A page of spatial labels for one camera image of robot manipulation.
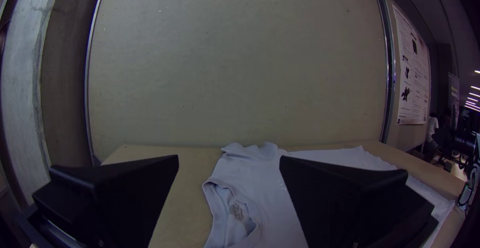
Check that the white wall poster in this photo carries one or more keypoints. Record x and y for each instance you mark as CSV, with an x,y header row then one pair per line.
x,y
412,91

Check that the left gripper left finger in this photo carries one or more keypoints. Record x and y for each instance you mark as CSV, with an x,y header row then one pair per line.
x,y
112,199

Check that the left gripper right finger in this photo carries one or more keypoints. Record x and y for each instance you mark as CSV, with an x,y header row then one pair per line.
x,y
345,207

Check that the person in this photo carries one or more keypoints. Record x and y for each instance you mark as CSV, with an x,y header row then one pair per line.
x,y
432,126

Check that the roll-up banner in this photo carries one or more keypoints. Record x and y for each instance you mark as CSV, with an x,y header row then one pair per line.
x,y
454,98

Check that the white t-shirt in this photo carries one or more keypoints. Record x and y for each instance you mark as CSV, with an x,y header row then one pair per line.
x,y
255,177

